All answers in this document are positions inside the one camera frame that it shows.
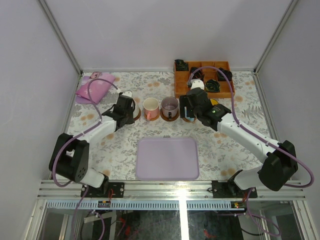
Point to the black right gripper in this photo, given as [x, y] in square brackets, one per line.
[184, 101]

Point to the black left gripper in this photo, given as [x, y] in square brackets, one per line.
[127, 105]

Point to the cream white mug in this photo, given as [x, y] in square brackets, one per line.
[137, 111]

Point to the cream mug blue handle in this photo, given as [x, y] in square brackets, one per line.
[188, 113]

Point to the yellow mug black rim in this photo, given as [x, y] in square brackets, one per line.
[213, 102]

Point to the light wooden coaster front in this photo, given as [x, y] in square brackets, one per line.
[192, 120]

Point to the light wooden coaster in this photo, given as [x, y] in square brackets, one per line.
[192, 120]
[151, 119]

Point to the purple glass mug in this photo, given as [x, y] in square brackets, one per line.
[169, 107]

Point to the cream mug pink handle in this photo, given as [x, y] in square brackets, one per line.
[151, 107]

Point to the dark grooved wooden coaster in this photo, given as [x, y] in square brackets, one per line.
[175, 118]

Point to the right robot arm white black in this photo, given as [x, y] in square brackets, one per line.
[277, 158]

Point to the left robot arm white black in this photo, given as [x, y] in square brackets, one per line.
[70, 158]

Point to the rolled dark sock front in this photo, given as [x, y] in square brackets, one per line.
[212, 86]

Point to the rolled dark sock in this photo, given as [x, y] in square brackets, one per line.
[212, 86]
[196, 75]
[227, 73]
[181, 65]

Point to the rolled dark sock middle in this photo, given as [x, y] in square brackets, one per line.
[196, 75]

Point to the orange wooden compartment box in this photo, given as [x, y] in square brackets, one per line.
[181, 79]

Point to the pink folded cloth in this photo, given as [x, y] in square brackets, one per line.
[98, 89]

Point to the rolled dark sock far left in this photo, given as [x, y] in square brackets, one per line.
[181, 65]

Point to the rolled dark sock right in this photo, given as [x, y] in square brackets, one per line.
[227, 73]

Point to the lavender serving tray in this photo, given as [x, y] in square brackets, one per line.
[167, 159]

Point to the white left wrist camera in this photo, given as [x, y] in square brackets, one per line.
[125, 95]

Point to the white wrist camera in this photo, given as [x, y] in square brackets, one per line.
[125, 95]
[196, 83]

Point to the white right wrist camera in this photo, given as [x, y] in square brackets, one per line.
[196, 83]

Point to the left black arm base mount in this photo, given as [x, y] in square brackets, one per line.
[108, 190]

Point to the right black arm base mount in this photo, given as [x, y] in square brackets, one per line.
[228, 189]

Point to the aluminium front rail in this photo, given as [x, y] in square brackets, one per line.
[167, 190]

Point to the blue slotted cable duct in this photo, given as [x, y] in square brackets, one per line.
[140, 205]

